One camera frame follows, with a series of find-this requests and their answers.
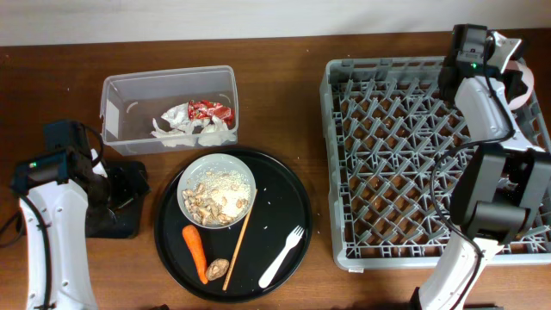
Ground brown shiitake mushroom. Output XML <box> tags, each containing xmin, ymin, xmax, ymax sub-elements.
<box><xmin>205</xmin><ymin>258</ymin><xmax>230</xmax><ymax>282</ymax></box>

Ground wooden chopstick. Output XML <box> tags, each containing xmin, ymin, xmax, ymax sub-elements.
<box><xmin>222</xmin><ymin>189</ymin><xmax>258</xmax><ymax>292</ymax></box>

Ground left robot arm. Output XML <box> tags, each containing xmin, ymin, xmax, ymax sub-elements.
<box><xmin>10</xmin><ymin>120</ymin><xmax>151</xmax><ymax>309</ymax></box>

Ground grey bowl with food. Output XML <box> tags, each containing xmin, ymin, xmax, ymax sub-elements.
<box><xmin>176</xmin><ymin>153</ymin><xmax>257</xmax><ymax>229</ymax></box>

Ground black rectangular tray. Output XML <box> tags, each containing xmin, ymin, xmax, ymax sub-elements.
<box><xmin>85</xmin><ymin>161</ymin><xmax>152</xmax><ymax>239</ymax></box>

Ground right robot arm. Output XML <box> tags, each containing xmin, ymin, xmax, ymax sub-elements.
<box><xmin>411</xmin><ymin>24</ymin><xmax>550</xmax><ymax>309</ymax></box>

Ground red snack wrapper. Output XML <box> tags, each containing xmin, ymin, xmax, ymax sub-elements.
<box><xmin>188</xmin><ymin>100</ymin><xmax>235</xmax><ymax>126</ymax></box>

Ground round black tray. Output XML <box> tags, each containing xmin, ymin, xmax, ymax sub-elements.
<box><xmin>154</xmin><ymin>148</ymin><xmax>313</xmax><ymax>303</ymax></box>

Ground pink small bowl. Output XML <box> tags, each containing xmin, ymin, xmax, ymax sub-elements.
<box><xmin>504</xmin><ymin>61</ymin><xmax>535</xmax><ymax>110</ymax></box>

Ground orange carrot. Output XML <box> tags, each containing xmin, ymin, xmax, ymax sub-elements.
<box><xmin>182</xmin><ymin>225</ymin><xmax>208</xmax><ymax>284</ymax></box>

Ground clear plastic bin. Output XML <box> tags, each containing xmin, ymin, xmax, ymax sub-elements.
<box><xmin>100</xmin><ymin>65</ymin><xmax>238</xmax><ymax>156</ymax></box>

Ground white plastic fork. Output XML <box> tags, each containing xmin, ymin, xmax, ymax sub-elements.
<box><xmin>258</xmin><ymin>226</ymin><xmax>305</xmax><ymax>288</ymax></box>

